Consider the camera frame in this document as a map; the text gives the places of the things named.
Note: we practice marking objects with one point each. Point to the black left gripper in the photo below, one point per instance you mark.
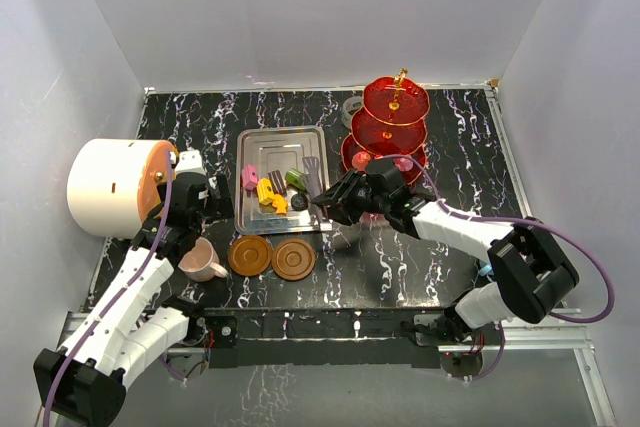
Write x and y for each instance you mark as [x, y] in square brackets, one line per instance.
[219, 208]

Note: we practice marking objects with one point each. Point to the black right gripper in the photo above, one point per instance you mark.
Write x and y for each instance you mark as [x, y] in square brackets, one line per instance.
[336, 212]

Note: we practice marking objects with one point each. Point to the pink roll cake top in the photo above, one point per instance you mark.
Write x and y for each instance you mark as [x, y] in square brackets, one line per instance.
[360, 160]

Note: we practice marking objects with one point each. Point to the green striped macaron cake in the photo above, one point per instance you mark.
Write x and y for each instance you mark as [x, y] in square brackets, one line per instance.
[296, 178]

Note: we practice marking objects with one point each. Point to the salmon pink cake piece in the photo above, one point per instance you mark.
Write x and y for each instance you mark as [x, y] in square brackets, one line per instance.
[403, 164]

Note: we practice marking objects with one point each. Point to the red three-tier cake stand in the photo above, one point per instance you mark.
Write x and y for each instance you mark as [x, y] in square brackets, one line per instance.
[391, 122]

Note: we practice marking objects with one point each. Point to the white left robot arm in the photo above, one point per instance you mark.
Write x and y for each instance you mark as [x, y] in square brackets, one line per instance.
[87, 377]

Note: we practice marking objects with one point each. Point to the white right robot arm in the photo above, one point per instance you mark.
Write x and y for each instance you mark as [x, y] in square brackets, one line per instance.
[531, 273]

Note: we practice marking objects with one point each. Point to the dark chocolate cookie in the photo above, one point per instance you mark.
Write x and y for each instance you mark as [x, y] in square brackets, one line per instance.
[299, 202]

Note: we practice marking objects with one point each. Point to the pink square cake block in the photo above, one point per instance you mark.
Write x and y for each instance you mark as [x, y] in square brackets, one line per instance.
[249, 177]

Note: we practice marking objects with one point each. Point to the yellow orange cake piece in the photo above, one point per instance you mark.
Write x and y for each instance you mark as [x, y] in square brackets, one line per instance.
[265, 192]

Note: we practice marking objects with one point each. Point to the orange fish shaped pastry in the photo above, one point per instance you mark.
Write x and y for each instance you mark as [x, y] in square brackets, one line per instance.
[280, 204]

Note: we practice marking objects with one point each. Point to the brown wooden coaster left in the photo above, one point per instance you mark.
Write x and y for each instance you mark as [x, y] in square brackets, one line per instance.
[250, 255]

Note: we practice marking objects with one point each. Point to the brown wooden coaster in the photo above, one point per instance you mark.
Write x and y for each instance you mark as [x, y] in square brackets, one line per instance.
[250, 255]
[293, 259]

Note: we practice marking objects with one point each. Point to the pink ceramic cup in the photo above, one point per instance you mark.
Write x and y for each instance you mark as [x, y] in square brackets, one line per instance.
[202, 262]

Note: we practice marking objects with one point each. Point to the brown chocolate layered cake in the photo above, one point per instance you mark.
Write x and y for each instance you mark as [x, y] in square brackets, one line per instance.
[278, 182]

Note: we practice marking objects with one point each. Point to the silver metal tray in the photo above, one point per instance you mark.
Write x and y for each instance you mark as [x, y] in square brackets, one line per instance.
[278, 149]

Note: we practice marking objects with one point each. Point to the brown wooden coaster right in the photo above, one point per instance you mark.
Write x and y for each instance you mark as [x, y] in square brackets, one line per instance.
[293, 259]

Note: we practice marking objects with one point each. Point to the clear tape roll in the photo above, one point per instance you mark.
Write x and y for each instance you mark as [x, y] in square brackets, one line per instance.
[349, 107]

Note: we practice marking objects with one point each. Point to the white cylindrical drum container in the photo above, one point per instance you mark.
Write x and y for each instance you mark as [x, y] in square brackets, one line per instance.
[112, 184]

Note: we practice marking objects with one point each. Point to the blue ceramic cup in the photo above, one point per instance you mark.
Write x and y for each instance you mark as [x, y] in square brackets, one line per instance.
[486, 270]

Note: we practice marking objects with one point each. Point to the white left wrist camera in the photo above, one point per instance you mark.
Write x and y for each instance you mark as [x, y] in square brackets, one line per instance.
[190, 161]

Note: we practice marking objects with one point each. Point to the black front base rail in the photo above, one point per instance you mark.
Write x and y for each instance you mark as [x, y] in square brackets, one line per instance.
[418, 337]

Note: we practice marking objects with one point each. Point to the aluminium frame rail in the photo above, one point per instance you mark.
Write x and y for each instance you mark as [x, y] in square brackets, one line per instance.
[552, 333]

